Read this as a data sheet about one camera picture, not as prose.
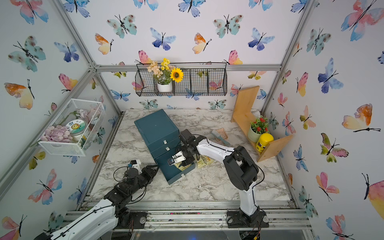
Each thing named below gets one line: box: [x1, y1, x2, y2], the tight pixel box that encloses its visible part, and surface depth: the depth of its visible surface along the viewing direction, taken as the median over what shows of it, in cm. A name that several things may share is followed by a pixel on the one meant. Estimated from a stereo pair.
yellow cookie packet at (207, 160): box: [203, 155, 215, 165], surface depth 94 cm
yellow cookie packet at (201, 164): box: [197, 159, 207, 169], surface depth 93 cm
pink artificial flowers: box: [40, 125, 73, 143], surface depth 61 cm
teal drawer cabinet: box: [134, 109, 195, 174], surface depth 86 cm
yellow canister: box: [255, 133, 274, 154], surface depth 86 cm
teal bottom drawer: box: [155, 151, 196, 185], surface depth 87 cm
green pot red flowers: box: [247, 117, 270, 143], surface depth 88 cm
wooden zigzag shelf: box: [230, 86, 293, 163], surface depth 104 cm
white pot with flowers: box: [147, 58, 185, 93], surface depth 86 cm
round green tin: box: [65, 119, 87, 136], surface depth 67 cm
